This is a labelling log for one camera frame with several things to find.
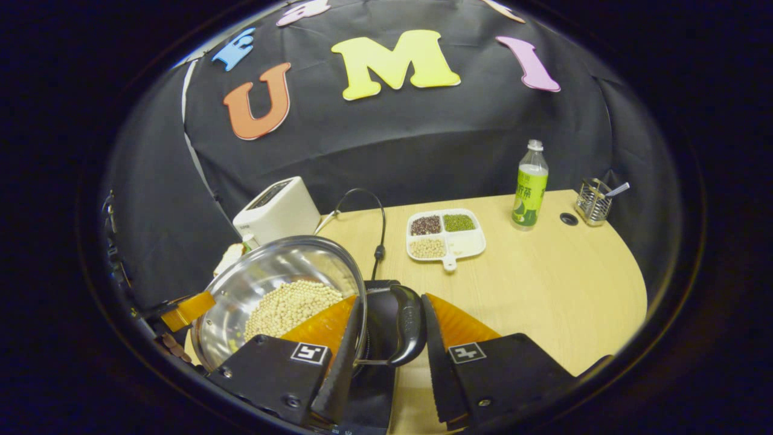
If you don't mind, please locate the black backdrop cloth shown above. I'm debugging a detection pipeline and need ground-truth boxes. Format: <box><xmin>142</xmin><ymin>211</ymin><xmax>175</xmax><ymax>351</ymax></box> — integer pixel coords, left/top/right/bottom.
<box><xmin>100</xmin><ymin>0</ymin><xmax>683</xmax><ymax>315</ymax></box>

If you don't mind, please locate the pile of soybeans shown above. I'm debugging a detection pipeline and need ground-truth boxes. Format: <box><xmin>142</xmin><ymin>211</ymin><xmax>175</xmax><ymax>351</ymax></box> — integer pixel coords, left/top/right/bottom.
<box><xmin>243</xmin><ymin>280</ymin><xmax>344</xmax><ymax>342</ymax></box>

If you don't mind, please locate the black induction cooktop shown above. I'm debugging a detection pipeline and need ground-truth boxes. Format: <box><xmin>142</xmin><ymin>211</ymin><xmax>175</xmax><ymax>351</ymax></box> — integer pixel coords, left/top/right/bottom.
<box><xmin>329</xmin><ymin>279</ymin><xmax>402</xmax><ymax>435</ymax></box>

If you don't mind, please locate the white toaster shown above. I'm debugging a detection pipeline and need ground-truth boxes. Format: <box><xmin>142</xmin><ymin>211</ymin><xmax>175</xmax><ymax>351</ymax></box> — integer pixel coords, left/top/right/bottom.
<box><xmin>233</xmin><ymin>176</ymin><xmax>322</xmax><ymax>251</ymax></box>

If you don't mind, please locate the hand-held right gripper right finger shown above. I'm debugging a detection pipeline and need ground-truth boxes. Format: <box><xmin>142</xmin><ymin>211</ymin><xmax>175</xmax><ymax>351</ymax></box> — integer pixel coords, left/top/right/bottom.
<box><xmin>421</xmin><ymin>293</ymin><xmax>577</xmax><ymax>431</ymax></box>

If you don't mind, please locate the bread slice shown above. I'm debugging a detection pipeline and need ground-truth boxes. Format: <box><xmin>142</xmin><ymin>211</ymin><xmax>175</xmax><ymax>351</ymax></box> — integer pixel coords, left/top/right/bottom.
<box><xmin>214</xmin><ymin>243</ymin><xmax>245</xmax><ymax>276</ymax></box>

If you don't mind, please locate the green label drink bottle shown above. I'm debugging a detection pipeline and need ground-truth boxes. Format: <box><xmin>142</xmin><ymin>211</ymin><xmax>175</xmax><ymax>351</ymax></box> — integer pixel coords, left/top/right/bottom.
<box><xmin>510</xmin><ymin>140</ymin><xmax>550</xmax><ymax>232</ymax></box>

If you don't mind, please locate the wire mesh utensil holder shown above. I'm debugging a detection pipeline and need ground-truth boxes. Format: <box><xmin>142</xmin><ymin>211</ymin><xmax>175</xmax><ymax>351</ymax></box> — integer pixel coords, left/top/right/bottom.
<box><xmin>575</xmin><ymin>178</ymin><xmax>613</xmax><ymax>227</ymax></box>

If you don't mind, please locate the stainless steel pot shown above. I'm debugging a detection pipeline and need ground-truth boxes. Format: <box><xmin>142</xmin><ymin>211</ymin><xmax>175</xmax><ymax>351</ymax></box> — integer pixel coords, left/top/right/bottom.
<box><xmin>192</xmin><ymin>236</ymin><xmax>428</xmax><ymax>372</ymax></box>

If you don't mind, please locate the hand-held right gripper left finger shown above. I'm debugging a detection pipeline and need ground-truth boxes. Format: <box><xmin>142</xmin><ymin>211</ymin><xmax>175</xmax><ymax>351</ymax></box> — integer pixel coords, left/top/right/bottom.
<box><xmin>205</xmin><ymin>293</ymin><xmax>367</xmax><ymax>428</ymax></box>

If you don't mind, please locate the black power cable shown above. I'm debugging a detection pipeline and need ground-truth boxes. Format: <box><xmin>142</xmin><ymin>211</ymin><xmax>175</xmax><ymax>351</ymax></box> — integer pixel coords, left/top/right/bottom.
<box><xmin>334</xmin><ymin>188</ymin><xmax>387</xmax><ymax>282</ymax></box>

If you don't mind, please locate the white divided bean plate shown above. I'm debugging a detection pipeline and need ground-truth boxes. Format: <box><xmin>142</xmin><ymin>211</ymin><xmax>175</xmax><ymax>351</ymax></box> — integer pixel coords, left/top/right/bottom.
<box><xmin>406</xmin><ymin>208</ymin><xmax>487</xmax><ymax>271</ymax></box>

